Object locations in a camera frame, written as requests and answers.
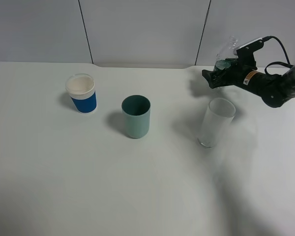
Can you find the tall clear glass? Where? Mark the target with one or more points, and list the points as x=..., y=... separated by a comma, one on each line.
x=218, y=116

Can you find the blue and white paper cup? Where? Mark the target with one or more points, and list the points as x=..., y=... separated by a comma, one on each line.
x=81, y=89

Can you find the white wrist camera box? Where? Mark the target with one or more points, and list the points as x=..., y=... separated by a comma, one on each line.
x=249, y=47

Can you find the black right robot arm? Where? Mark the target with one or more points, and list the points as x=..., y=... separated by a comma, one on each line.
x=273, y=89

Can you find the clear green plastic bottle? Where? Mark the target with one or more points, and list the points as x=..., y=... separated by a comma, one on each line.
x=226, y=55

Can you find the teal green plastic cup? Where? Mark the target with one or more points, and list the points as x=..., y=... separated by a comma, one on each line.
x=136, y=112

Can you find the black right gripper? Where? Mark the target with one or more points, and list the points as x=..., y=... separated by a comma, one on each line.
x=239, y=73

